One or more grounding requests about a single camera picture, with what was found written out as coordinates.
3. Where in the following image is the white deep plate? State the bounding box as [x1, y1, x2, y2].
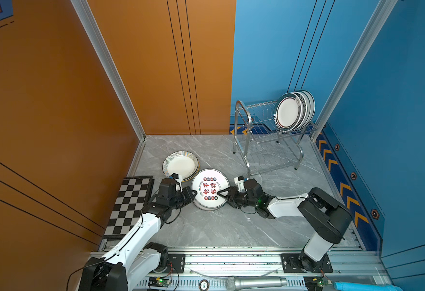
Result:
[162, 151, 199, 182]

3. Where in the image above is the green circuit board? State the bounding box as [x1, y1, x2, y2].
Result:
[147, 277, 172, 291]

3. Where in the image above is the aluminium rail frame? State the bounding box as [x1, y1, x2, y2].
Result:
[75, 247, 393, 291]

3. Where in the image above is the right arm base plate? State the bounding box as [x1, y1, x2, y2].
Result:
[280, 253, 333, 274]

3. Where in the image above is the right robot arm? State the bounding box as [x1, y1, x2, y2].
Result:
[217, 179, 353, 272]

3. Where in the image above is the round black white sticker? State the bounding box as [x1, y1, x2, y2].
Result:
[199, 280, 210, 291]

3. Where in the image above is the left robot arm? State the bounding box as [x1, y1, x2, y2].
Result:
[78, 178, 197, 291]

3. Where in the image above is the white red patterned plate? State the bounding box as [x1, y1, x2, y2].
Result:
[193, 196, 226, 211]

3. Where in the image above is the light blue cylinder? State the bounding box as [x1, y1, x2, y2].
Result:
[333, 282, 403, 291]

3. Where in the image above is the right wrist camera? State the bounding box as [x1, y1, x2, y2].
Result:
[234, 176, 246, 192]

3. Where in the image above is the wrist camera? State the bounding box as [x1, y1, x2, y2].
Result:
[170, 173, 183, 191]
[234, 176, 246, 192]

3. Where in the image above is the green rimmed text plate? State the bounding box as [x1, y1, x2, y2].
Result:
[273, 92, 303, 131]

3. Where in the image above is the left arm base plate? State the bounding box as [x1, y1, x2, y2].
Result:
[137, 253, 185, 274]

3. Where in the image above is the silver wire dish rack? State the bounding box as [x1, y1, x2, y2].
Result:
[231, 101, 314, 177]

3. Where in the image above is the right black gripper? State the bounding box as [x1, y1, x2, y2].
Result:
[217, 187, 258, 209]

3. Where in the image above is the black white chessboard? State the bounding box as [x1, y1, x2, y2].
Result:
[103, 176, 154, 239]

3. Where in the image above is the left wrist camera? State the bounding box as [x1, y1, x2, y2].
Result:
[170, 173, 183, 191]

